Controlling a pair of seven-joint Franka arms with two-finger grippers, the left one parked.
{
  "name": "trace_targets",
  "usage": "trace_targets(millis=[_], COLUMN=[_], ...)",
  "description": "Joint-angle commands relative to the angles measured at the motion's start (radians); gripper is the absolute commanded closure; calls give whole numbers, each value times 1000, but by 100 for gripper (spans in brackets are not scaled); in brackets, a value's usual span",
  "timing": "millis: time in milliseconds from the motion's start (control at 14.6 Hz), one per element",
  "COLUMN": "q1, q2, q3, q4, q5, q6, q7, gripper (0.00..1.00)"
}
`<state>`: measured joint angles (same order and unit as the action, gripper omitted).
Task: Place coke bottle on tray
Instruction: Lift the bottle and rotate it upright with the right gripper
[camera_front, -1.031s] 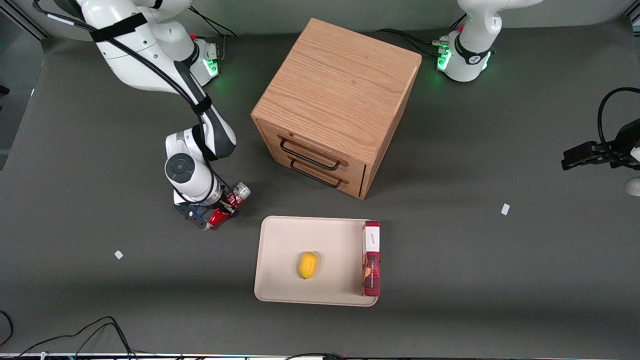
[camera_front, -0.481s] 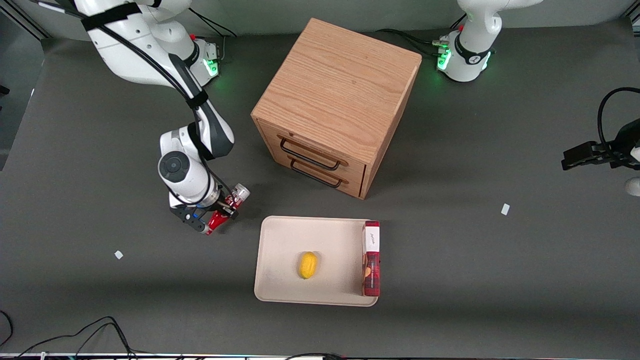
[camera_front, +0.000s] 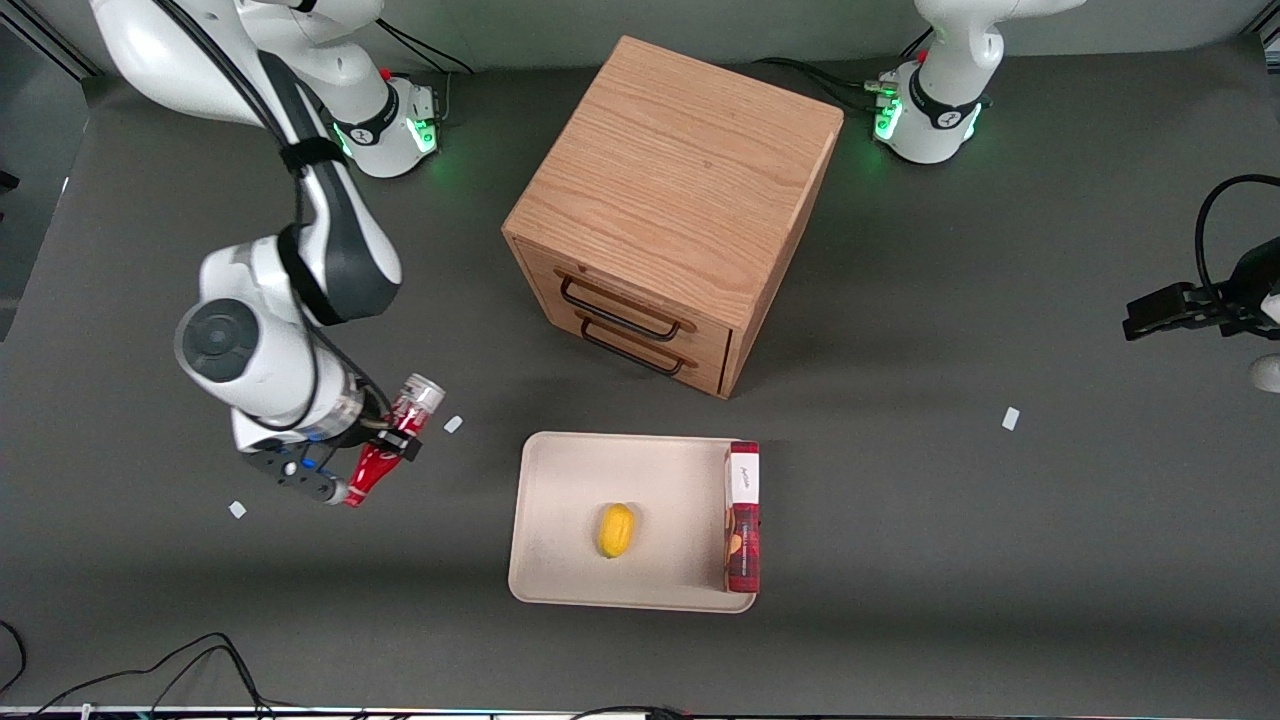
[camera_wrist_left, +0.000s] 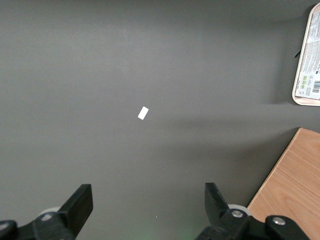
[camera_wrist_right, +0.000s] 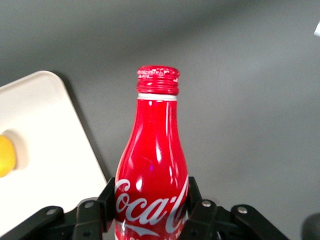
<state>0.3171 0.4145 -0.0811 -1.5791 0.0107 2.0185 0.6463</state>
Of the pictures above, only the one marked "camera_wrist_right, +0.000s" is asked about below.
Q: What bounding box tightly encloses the red coke bottle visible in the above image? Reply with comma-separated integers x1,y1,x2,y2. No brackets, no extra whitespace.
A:
113,65,190,240

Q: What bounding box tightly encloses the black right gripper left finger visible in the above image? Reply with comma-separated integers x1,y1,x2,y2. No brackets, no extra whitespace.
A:
0,176,116,240

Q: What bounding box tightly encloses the beige plastic tray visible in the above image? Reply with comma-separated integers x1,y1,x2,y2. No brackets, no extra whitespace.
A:
0,70,109,238

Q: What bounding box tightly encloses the yellow lemon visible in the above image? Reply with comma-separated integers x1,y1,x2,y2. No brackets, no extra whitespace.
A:
0,134,17,179

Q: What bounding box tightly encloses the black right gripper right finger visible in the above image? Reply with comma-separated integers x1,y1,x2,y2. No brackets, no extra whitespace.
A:
179,176,291,240

